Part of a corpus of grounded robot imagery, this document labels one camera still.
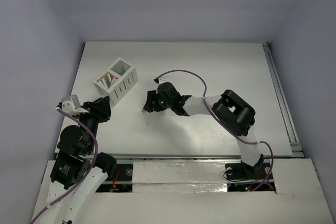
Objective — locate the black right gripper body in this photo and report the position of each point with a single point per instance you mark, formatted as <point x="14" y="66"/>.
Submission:
<point x="158" y="104"/>

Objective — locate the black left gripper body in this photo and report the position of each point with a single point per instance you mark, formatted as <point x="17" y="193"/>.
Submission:
<point x="97" y="112"/>

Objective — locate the orange capped white marker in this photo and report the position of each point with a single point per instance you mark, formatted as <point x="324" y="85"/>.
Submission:
<point x="103" y="81"/>

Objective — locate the yellow capped white marker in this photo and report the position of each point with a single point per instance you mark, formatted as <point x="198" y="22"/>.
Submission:
<point x="109" y="78"/>

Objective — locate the pink capped white marker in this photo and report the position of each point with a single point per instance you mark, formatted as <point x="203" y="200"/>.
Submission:
<point x="100" y="82"/>

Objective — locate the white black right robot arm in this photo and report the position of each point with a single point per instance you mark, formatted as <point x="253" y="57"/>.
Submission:
<point x="229" y="109"/>

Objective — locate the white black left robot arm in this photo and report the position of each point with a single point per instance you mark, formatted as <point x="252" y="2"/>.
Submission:
<point x="79" y="168"/>

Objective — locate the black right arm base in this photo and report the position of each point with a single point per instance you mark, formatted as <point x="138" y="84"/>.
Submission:
<point x="242" y="179"/>

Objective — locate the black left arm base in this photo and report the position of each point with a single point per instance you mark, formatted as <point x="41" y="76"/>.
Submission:
<point x="120" y="183"/>

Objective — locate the white slotted organizer box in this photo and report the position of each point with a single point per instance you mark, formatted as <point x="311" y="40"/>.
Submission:
<point x="117" y="80"/>

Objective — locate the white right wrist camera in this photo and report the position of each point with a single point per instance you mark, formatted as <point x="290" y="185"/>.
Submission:
<point x="159" y="80"/>

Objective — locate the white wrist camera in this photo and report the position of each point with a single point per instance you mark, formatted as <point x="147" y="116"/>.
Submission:
<point x="71" y="105"/>
<point x="159" y="80"/>

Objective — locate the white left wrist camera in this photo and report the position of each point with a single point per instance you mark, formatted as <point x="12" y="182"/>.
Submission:
<point x="71" y="105"/>

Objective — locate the aluminium rail front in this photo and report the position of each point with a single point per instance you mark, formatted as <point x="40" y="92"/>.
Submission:
<point x="149" y="156"/>

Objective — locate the aluminium rail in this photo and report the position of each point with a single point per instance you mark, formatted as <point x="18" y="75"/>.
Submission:
<point x="295" y="145"/>
<point x="149" y="156"/>

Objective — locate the aluminium rail right side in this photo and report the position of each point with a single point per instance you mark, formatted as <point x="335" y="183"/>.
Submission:
<point x="295" y="145"/>

